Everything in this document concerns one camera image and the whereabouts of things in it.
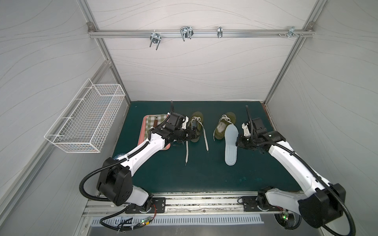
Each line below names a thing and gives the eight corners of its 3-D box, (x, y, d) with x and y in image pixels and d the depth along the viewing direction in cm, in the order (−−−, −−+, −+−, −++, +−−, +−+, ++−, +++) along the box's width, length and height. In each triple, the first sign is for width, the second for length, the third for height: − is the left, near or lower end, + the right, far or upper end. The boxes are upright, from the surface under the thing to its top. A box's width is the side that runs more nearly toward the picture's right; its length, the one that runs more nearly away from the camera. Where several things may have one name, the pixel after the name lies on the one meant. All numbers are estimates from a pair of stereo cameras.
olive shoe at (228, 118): (209, 137, 101) (210, 130, 95) (227, 113, 116) (229, 106, 109) (220, 143, 98) (222, 137, 92) (237, 118, 112) (240, 111, 106)
